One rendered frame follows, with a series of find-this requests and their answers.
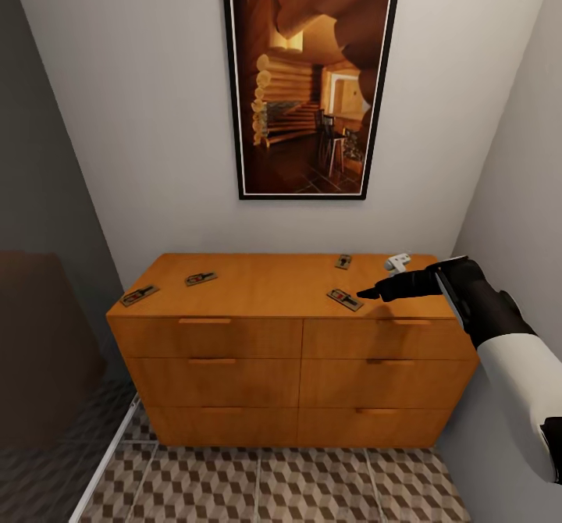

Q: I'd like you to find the mousetrap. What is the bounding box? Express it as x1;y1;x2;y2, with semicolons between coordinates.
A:
336;254;351;269
119;283;160;307
327;288;363;311
185;271;218;286

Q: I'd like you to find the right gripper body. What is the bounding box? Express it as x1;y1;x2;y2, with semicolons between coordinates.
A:
376;271;425;302

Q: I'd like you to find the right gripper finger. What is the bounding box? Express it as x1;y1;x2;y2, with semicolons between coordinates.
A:
357;285;380;299

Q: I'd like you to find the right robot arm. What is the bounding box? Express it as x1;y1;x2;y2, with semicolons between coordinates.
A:
357;253;562;485

